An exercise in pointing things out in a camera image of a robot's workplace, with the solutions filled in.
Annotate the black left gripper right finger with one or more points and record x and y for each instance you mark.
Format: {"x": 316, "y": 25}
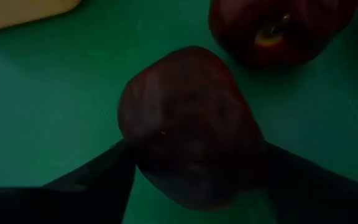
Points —
{"x": 315, "y": 193}

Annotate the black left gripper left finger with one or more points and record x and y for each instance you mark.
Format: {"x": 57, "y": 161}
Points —
{"x": 73, "y": 196}

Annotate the dark red apple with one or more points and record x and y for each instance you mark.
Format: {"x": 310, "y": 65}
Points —
{"x": 188, "y": 124}

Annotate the red apple yellow stem patch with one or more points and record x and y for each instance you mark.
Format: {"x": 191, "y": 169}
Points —
{"x": 259, "y": 34}

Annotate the beige basket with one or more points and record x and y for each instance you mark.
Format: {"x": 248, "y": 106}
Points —
{"x": 17, "y": 12}

